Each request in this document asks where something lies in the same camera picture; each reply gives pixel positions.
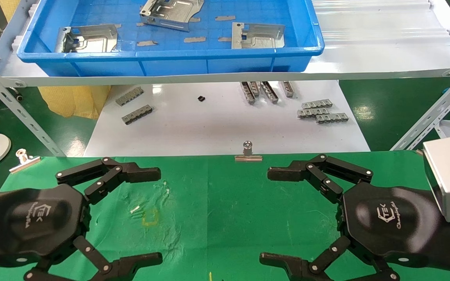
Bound blue plastic bin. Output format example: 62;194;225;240
17;0;325;77

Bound white shelf panel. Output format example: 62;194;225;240
0;0;450;87

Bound perforated metal rack strut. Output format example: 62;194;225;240
390;64;450;151
0;57;67;157

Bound green cloth mat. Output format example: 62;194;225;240
0;151;450;281

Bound white lower board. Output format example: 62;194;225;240
84;80;371;157

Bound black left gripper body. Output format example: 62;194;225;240
0;183;91;267

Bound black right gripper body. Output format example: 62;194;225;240
338;184;442;268

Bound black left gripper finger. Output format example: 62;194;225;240
56;157;161;205
24;235;163;281

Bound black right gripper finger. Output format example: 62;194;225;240
267;154;374;204
259;235;401;281

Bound stamped metal bracket part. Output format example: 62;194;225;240
55;24;119;53
232;22;286;50
139;0;204;32

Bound yellow woven sack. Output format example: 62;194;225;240
0;0;111;119

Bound white corrugated plastic sheet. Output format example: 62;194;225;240
311;0;450;71

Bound silver binder clip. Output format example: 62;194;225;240
9;149;41;174
235;141;263;162

